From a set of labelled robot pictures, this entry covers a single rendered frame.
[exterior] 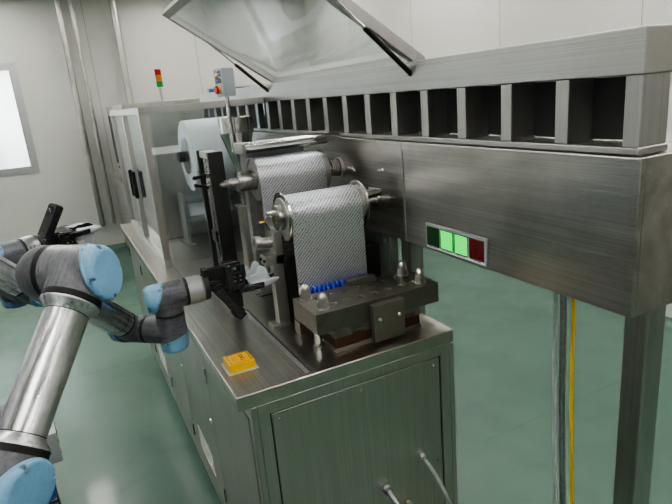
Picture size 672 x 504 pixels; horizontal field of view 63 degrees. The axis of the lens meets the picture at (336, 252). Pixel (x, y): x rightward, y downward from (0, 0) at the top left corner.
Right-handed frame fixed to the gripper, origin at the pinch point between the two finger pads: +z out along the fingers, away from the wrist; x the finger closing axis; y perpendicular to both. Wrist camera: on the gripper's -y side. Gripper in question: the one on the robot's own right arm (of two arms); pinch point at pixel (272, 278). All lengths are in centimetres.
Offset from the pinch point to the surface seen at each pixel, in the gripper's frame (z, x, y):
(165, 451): -30, 106, -106
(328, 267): 18.2, 0.1, -0.6
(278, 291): 4.2, 8.4, -7.1
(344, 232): 24.5, -0.1, 9.2
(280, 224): 5.5, 2.7, 14.7
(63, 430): -74, 156, -105
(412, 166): 41, -15, 28
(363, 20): 28, -15, 67
